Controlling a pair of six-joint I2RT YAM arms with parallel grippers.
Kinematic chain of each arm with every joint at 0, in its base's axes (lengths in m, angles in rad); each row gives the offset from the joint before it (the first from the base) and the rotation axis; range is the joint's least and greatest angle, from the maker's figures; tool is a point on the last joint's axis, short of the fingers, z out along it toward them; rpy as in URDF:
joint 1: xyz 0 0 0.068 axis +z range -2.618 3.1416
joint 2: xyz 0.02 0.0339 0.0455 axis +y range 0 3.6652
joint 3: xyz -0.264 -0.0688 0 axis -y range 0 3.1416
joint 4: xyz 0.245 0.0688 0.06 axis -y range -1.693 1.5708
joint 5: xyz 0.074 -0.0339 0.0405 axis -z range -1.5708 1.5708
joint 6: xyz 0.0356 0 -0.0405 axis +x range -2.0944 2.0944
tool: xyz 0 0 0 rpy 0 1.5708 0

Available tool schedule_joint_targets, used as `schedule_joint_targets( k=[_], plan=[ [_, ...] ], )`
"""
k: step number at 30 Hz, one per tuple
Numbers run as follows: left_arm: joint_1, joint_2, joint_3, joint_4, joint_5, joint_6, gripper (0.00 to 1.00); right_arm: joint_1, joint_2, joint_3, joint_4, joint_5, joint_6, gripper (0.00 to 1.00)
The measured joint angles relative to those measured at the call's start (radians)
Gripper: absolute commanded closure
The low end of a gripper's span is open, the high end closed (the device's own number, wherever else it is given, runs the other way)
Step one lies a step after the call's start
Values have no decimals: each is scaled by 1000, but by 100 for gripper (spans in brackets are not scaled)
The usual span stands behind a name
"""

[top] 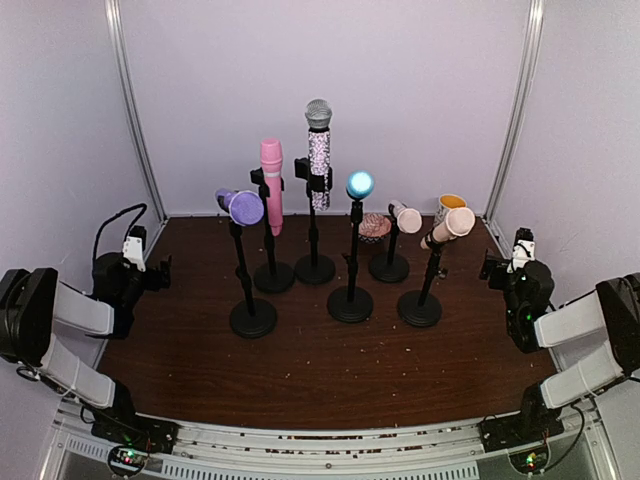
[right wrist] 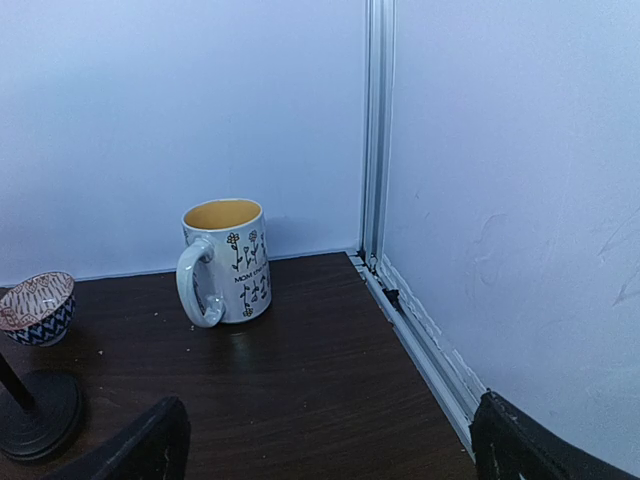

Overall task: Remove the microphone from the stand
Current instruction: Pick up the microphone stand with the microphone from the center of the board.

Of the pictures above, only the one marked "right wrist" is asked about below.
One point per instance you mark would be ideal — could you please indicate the patterned ceramic bowl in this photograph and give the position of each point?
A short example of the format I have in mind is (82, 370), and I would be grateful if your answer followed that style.
(39, 310)

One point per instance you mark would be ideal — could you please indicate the aluminium right corner post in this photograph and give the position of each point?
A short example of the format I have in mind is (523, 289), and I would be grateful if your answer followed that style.
(456, 390)

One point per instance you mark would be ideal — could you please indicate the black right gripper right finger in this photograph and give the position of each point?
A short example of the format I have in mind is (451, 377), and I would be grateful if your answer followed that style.
(509, 444)

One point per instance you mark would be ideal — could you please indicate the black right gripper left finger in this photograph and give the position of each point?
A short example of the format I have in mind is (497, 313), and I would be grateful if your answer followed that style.
(154, 446)

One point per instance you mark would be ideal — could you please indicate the white floral mug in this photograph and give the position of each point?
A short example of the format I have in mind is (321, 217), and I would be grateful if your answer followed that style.
(223, 275)

